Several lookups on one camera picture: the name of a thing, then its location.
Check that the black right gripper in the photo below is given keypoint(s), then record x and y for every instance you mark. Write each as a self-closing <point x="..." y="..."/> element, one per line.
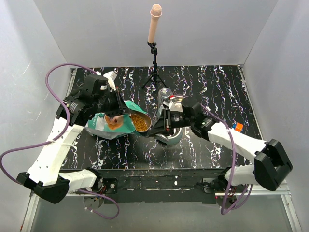
<point x="164" y="126"/>

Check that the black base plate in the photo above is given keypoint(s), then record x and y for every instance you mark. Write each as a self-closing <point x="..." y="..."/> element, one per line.
<point x="161" y="185"/>

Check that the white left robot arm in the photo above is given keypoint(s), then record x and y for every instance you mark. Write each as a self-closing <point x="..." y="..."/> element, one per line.
<point x="44" y="177"/>

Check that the black tripod stand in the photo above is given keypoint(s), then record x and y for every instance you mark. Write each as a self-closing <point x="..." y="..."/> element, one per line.
<point x="154" y="75"/>

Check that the green pet food bag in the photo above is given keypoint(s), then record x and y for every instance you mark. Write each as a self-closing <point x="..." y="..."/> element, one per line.
<point x="113" y="127"/>

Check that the orange small toy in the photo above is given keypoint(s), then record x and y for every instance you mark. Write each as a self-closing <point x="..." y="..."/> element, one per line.
<point x="237" y="127"/>

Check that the aluminium rail frame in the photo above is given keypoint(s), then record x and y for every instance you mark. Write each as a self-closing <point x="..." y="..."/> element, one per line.
<point x="234" y="197"/>

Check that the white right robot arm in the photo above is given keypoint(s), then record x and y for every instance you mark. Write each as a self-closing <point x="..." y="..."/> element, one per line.
<point x="269" y="166"/>

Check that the silver metal scoop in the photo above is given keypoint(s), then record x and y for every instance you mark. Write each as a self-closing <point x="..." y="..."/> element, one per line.
<point x="143" y="123"/>

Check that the teal double pet bowl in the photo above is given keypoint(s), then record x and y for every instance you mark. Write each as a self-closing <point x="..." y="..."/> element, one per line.
<point x="169" y="104"/>

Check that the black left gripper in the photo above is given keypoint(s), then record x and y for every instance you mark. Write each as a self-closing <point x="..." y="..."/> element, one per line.
<point x="122" y="109"/>

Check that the beige microphone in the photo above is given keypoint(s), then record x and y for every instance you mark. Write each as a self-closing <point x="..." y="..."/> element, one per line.
<point x="155" y="13"/>

